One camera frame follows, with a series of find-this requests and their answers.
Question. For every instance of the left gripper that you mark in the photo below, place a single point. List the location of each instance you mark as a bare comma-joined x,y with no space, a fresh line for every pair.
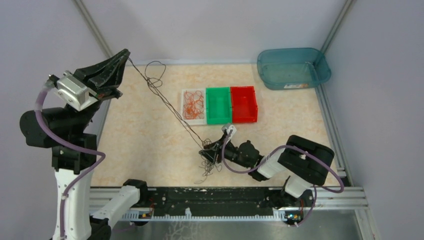
100,78

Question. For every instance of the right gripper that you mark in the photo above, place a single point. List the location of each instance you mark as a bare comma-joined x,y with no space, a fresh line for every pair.
211,154

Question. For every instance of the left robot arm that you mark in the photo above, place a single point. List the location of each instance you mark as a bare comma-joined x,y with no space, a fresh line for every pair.
63,109

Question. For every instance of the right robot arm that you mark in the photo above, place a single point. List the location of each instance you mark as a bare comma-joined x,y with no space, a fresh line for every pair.
308,162

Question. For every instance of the green plastic bin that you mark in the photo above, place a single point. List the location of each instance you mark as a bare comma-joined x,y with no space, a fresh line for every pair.
218,105

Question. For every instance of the white plastic bin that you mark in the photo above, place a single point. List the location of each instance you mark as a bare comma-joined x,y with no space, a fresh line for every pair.
193,106

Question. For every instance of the red plastic bin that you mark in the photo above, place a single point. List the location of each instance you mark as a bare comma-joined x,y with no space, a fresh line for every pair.
244,104

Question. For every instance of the teal translucent tub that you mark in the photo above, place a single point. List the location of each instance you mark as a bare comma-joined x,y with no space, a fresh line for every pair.
293,68

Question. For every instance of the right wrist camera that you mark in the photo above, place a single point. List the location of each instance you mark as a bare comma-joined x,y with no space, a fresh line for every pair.
229,130

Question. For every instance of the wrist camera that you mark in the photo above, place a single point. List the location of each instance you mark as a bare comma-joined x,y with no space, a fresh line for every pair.
73,92
229,130

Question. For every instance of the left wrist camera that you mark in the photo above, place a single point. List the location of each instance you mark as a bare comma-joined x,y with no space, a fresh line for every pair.
73,92

